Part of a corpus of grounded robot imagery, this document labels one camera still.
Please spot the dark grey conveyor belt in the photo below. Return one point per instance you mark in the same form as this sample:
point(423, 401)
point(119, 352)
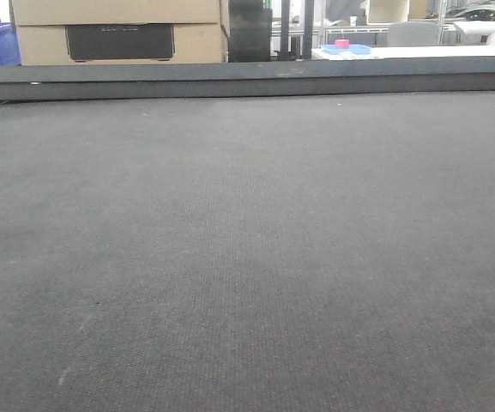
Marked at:
point(296, 254)

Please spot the lower cardboard box black label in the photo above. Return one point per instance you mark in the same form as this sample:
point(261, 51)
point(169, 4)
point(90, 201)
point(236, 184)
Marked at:
point(154, 43)

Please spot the pink small box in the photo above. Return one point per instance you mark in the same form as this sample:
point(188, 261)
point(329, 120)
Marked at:
point(342, 44)

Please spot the upper cardboard box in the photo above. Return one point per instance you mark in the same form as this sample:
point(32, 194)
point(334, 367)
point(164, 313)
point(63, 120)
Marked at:
point(63, 12)

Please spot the white background table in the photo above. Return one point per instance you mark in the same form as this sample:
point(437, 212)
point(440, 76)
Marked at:
point(440, 51)

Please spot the black cylindrical post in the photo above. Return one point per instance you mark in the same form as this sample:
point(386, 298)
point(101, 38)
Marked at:
point(250, 31)

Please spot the black conveyor side rail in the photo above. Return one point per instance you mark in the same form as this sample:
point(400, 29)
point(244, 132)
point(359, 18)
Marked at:
point(245, 80)

